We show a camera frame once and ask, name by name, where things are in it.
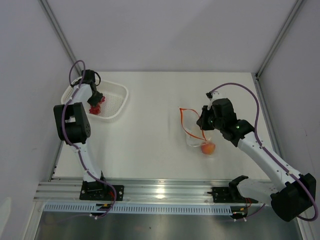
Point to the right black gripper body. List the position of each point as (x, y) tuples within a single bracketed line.
[(210, 118)]

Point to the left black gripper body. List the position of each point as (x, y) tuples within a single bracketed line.
[(95, 99)]

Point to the red toy grape bunch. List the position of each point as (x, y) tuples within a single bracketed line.
[(96, 110)]

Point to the clear red zip bag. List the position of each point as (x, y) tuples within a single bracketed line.
[(194, 135)]

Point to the red toy tomato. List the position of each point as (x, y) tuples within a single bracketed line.
[(208, 148)]

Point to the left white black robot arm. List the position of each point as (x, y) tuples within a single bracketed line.
[(73, 125)]

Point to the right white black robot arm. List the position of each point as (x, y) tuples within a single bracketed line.
[(291, 194)]

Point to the white perforated plastic basket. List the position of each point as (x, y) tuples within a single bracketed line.
[(115, 98)]

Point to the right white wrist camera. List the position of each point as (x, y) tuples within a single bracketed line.
[(214, 95)]

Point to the right aluminium frame post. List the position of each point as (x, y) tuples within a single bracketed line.
[(280, 36)]

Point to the aluminium frame post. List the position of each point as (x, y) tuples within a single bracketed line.
[(280, 36), (55, 25)]

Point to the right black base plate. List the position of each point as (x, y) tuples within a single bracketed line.
[(229, 195)]

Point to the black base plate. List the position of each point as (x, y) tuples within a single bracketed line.
[(229, 195), (104, 193)]

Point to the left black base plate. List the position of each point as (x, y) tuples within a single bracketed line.
[(104, 193)]

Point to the aluminium mounting rail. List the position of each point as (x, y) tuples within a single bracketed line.
[(136, 191)]

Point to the left aluminium frame post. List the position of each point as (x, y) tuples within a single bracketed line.
[(55, 25)]

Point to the white slotted cable duct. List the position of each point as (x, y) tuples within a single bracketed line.
[(133, 208)]

